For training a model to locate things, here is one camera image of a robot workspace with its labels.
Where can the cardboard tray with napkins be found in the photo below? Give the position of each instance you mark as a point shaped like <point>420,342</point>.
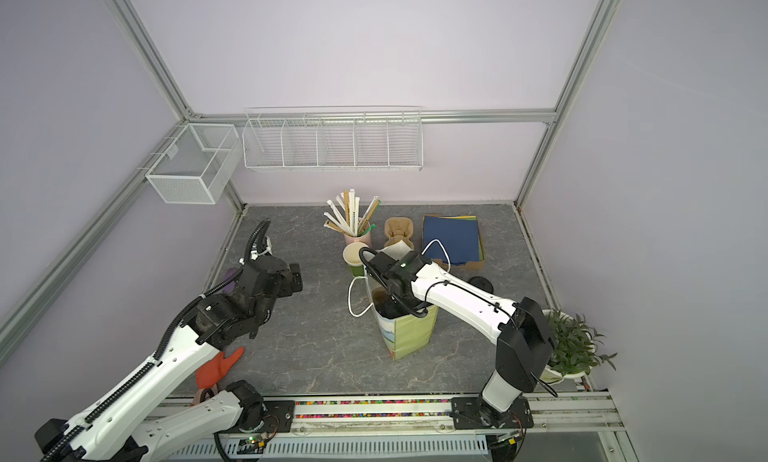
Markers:
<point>453,239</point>

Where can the brown pulp cup carrier stack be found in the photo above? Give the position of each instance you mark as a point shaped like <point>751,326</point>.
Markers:
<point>399,229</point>

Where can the small white mesh basket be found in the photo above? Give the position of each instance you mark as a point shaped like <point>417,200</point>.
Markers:
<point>197,164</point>

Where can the black cup lid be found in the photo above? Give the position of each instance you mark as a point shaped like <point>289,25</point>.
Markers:
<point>482,283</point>

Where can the green wrapped straw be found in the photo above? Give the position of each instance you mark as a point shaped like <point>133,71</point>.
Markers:
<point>368,229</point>

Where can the potted green plant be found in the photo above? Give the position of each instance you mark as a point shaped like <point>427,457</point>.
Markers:
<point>576,353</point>

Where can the green paper cup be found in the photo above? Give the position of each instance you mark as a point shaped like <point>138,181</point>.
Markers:
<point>351,256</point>

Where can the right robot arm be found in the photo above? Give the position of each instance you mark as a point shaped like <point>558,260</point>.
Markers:
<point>519,330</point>

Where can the wide white wire basket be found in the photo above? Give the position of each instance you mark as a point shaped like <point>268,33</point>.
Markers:
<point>333,138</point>

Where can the red handled tool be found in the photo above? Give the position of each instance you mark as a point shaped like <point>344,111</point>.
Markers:
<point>212,372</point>

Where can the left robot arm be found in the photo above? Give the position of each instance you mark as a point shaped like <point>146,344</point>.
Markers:
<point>150,384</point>

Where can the green paper gift bag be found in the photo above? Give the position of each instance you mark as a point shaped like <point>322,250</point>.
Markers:
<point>403,335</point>

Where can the pink metal straw bucket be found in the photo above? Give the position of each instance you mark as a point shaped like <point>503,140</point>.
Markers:
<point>364,239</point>

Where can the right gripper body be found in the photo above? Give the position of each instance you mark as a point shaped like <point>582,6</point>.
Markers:
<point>412,309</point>

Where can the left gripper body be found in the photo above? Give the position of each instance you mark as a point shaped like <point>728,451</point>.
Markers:
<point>286,288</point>

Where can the white wrapped straw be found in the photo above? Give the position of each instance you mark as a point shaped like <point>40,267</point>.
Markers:
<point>352,205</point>

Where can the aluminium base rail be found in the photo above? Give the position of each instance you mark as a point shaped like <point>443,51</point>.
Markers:
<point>406,415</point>

